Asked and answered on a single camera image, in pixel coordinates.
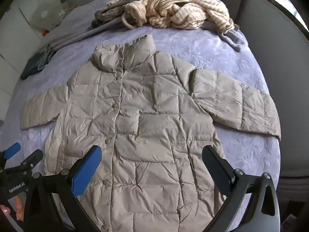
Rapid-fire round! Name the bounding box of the grey-brown fleece garment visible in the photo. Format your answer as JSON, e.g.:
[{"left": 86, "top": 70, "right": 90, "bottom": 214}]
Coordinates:
[{"left": 91, "top": 0, "right": 208, "bottom": 29}]

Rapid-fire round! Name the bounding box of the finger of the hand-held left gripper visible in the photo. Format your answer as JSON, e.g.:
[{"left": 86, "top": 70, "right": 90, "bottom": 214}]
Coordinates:
[
  {"left": 0, "top": 142, "right": 21, "bottom": 161},
  {"left": 20, "top": 149, "right": 44, "bottom": 169}
]

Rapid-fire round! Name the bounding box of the beige puffer jacket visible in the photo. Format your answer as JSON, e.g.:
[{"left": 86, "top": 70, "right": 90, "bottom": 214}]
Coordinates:
[{"left": 20, "top": 34, "right": 282, "bottom": 232}]

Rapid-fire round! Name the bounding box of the plain grey blanket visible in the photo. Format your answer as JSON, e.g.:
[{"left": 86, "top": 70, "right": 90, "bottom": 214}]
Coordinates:
[{"left": 36, "top": 0, "right": 249, "bottom": 52}]

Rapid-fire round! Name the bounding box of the dark green folded cloth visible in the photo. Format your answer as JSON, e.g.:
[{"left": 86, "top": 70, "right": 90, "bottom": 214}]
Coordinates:
[{"left": 20, "top": 43, "right": 58, "bottom": 80}]

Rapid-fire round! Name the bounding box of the white standing fan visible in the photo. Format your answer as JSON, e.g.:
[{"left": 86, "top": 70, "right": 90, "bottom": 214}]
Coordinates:
[{"left": 33, "top": 3, "right": 55, "bottom": 26}]

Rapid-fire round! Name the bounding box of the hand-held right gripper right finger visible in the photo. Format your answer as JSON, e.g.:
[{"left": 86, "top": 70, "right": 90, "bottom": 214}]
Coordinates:
[{"left": 201, "top": 145, "right": 281, "bottom": 232}]

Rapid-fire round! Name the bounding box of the person's left hand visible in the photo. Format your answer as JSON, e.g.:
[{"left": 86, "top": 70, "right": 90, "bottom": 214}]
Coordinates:
[{"left": 0, "top": 194, "right": 26, "bottom": 223}]

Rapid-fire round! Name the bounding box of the white wardrobe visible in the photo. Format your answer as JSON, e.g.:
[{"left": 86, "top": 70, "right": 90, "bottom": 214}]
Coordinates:
[{"left": 0, "top": 2, "right": 46, "bottom": 121}]

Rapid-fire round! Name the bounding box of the cream striped robe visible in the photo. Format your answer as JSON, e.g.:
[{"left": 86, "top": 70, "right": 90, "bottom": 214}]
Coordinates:
[{"left": 106, "top": 0, "right": 235, "bottom": 33}]

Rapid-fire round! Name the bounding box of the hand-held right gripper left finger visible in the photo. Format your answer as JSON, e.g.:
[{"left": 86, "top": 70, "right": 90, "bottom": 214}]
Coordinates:
[{"left": 23, "top": 145, "right": 102, "bottom": 232}]

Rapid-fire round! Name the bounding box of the purple embossed bed blanket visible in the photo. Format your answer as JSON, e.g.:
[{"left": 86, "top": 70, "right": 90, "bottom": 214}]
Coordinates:
[{"left": 0, "top": 0, "right": 282, "bottom": 232}]

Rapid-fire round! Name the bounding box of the window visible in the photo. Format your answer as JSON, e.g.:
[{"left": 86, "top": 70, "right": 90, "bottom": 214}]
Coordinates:
[{"left": 264, "top": 0, "right": 309, "bottom": 33}]

